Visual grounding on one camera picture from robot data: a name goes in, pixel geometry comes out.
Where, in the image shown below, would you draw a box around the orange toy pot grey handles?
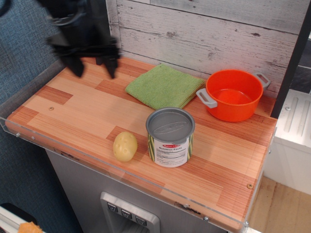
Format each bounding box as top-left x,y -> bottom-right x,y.
196,69 -> 271,122

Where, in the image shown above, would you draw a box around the yellow toy potato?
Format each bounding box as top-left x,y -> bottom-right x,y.
113,132 -> 138,162

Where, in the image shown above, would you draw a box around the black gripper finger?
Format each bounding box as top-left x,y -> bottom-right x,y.
60,57 -> 84,78
102,57 -> 119,79

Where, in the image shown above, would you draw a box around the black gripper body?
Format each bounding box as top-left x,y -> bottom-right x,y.
47,21 -> 120,59

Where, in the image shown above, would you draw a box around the silver ice dispenser panel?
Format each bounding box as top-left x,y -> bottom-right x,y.
100,192 -> 161,233

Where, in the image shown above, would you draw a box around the grey toy fridge cabinet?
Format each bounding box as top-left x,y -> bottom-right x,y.
46,150 -> 225,233

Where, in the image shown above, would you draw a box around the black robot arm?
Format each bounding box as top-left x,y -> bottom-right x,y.
39,0 -> 120,78

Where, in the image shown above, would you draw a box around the toy tin can grey lid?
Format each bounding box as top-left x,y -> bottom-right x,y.
146,107 -> 195,168

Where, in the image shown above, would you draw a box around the dark grey left post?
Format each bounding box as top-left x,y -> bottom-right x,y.
95,57 -> 104,66

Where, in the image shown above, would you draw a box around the white black object corner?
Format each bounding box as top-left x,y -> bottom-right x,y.
0,204 -> 37,233

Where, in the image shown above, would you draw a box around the white toy sink unit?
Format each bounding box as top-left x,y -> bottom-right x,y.
263,90 -> 311,194

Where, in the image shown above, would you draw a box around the dark grey post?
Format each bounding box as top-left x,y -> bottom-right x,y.
95,57 -> 104,66
270,1 -> 311,119

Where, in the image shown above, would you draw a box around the green folded cloth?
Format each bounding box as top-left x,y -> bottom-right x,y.
125,64 -> 205,110

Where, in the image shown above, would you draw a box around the dark grey right post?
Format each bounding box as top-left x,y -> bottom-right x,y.
270,1 -> 311,119

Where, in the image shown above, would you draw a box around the orange fuzzy toy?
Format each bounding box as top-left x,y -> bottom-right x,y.
18,222 -> 43,233

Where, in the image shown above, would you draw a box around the clear acrylic edge guard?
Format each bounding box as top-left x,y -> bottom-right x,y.
5,114 -> 276,233

